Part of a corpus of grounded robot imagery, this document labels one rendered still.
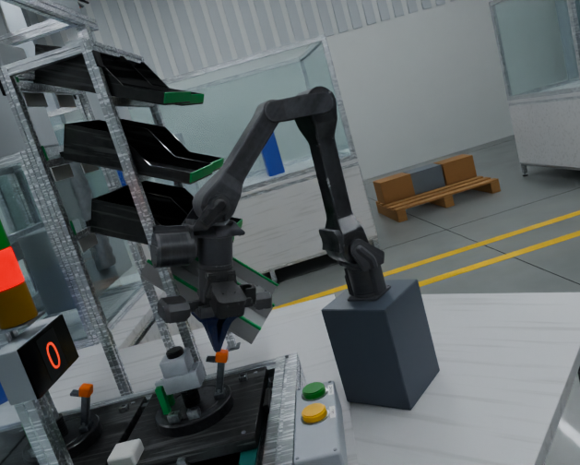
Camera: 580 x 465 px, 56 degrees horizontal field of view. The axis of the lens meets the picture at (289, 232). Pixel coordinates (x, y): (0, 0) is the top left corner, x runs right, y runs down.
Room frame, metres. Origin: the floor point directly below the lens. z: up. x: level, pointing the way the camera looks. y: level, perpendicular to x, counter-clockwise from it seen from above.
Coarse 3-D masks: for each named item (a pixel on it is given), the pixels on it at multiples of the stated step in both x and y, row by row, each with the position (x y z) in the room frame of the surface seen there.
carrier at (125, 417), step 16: (48, 400) 0.97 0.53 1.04; (128, 400) 1.02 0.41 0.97; (144, 400) 1.01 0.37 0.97; (64, 416) 1.04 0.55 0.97; (80, 416) 0.97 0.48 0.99; (96, 416) 0.95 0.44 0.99; (112, 416) 0.97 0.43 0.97; (128, 416) 0.95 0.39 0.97; (64, 432) 0.91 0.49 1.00; (80, 432) 0.90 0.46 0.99; (96, 432) 0.90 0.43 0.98; (112, 432) 0.91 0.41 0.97; (128, 432) 0.91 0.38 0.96; (80, 448) 0.87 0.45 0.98; (96, 448) 0.87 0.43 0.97; (112, 448) 0.85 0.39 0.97; (80, 464) 0.83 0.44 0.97; (96, 464) 0.81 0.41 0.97
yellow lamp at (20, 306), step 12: (12, 288) 0.70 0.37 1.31; (24, 288) 0.71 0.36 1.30; (0, 300) 0.69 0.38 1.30; (12, 300) 0.69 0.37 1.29; (24, 300) 0.70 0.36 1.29; (0, 312) 0.69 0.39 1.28; (12, 312) 0.69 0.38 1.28; (24, 312) 0.70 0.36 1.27; (36, 312) 0.71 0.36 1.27; (0, 324) 0.69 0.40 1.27; (12, 324) 0.69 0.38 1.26
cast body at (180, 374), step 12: (180, 348) 0.89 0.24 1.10; (168, 360) 0.88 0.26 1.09; (180, 360) 0.87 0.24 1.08; (192, 360) 0.90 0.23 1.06; (168, 372) 0.87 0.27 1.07; (180, 372) 0.87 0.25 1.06; (192, 372) 0.87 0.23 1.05; (204, 372) 0.91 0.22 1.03; (156, 384) 0.89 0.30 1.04; (168, 384) 0.87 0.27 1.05; (180, 384) 0.87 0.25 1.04; (192, 384) 0.87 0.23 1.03
